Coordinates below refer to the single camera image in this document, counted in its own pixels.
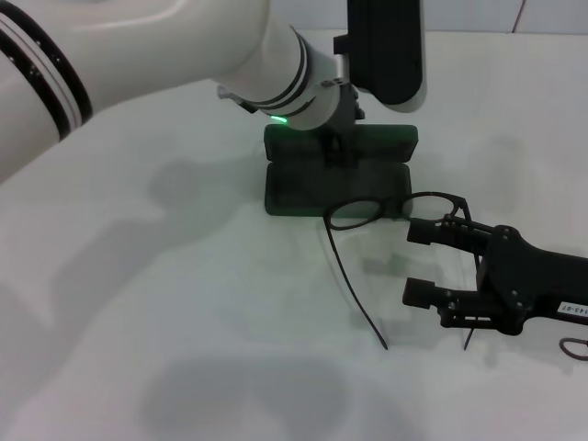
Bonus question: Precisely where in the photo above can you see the green glasses case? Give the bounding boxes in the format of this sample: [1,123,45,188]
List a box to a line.
[263,122,420,218]

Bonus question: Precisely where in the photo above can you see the black cable with grey plug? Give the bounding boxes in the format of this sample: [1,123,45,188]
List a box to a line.
[215,85,258,116]

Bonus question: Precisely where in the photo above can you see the black round glasses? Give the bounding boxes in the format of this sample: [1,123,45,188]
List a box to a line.
[322,190,483,353]

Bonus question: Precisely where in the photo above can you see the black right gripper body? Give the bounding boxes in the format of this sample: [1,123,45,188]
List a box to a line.
[476,224,588,336]

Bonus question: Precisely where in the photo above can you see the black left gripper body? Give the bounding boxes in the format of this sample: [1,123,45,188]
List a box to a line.
[316,84,368,138]

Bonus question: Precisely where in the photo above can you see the thin black looped cable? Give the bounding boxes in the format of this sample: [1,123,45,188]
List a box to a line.
[558,337,588,362]

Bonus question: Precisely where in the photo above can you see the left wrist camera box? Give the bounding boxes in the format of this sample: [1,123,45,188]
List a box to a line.
[344,0,428,114]

